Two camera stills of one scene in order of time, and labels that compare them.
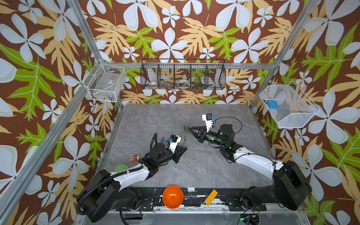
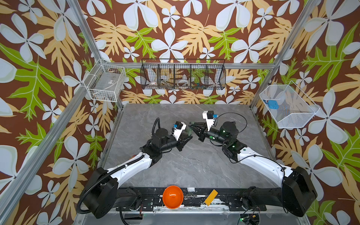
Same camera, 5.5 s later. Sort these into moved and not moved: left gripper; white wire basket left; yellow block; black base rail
Moved: left gripper
Not moved: yellow block; white wire basket left; black base rail
